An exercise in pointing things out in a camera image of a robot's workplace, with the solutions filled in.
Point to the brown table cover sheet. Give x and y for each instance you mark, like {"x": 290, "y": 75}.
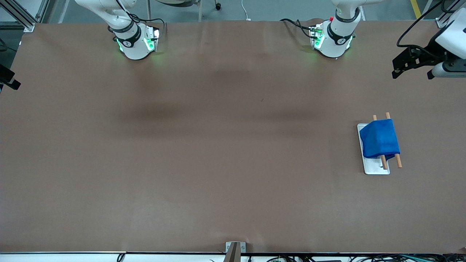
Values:
{"x": 182, "y": 163}

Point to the blue towel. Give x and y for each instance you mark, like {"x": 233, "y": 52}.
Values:
{"x": 380, "y": 140}

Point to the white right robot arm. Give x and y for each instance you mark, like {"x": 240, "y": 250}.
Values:
{"x": 133, "y": 49}

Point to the grey metal bracket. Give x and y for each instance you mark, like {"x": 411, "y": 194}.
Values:
{"x": 243, "y": 247}

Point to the grey metal chair leg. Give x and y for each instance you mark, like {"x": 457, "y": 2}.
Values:
{"x": 149, "y": 10}
{"x": 200, "y": 11}

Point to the aluminium frame post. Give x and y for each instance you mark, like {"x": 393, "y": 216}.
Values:
{"x": 29, "y": 27}
{"x": 441, "y": 23}

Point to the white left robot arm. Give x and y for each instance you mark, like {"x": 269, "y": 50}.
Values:
{"x": 335, "y": 43}

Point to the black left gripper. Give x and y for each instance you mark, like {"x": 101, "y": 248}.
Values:
{"x": 431, "y": 49}

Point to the brown upright bar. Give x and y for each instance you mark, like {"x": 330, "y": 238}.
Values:
{"x": 233, "y": 253}

